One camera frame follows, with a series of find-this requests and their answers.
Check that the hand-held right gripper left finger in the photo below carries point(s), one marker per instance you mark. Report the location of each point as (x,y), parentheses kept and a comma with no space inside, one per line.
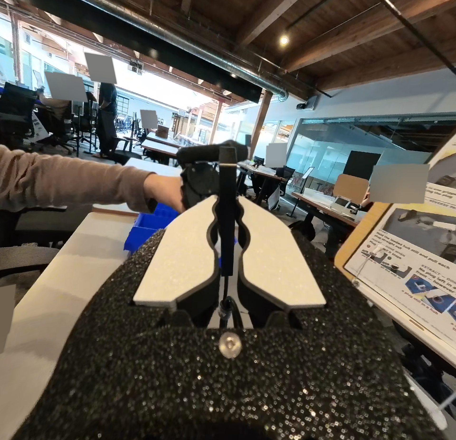
(178,262)

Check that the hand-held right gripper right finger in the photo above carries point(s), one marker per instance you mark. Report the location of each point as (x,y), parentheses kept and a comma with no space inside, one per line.
(281,265)

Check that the black usb hub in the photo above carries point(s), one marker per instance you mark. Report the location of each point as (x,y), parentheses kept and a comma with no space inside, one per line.
(227,197)

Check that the blue plastic bin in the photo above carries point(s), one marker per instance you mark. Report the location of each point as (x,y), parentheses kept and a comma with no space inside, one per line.
(153,215)

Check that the person's left forearm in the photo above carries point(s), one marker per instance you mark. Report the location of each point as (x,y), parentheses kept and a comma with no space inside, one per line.
(71,180)

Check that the person's left hand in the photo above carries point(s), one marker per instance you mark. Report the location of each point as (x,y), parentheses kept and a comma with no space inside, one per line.
(164,187)

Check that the black backpack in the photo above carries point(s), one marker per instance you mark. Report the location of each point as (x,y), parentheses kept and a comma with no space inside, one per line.
(304,230)

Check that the long office desk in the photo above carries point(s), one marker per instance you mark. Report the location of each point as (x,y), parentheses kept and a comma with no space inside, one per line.
(263,173)
(160,144)

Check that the wooden-edged office desk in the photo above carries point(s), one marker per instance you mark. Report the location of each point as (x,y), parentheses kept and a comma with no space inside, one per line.
(320,203)

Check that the white desktop device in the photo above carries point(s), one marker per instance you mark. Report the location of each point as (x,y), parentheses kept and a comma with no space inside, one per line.
(341,202)

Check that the small wooden board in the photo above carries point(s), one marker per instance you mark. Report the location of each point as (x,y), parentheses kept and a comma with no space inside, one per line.
(352,189)

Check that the wooden instruction board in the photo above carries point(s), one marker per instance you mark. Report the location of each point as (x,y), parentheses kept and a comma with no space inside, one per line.
(402,254)

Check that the black standing panel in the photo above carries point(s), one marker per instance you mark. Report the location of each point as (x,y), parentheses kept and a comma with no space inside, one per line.
(361,164)

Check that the black office chair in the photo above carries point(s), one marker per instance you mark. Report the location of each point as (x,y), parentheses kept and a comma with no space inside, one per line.
(16,108)
(42,226)

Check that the black overhead beam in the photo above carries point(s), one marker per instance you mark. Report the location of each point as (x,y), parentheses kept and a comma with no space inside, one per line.
(142,41)

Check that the round ceiling light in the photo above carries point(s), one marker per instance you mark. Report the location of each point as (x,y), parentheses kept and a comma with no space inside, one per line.
(284,40)

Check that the wooden support post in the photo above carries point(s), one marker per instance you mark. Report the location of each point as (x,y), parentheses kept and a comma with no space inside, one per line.
(262,119)

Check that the silver ventilation duct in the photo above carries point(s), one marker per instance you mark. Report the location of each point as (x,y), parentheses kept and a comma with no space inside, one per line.
(217,55)

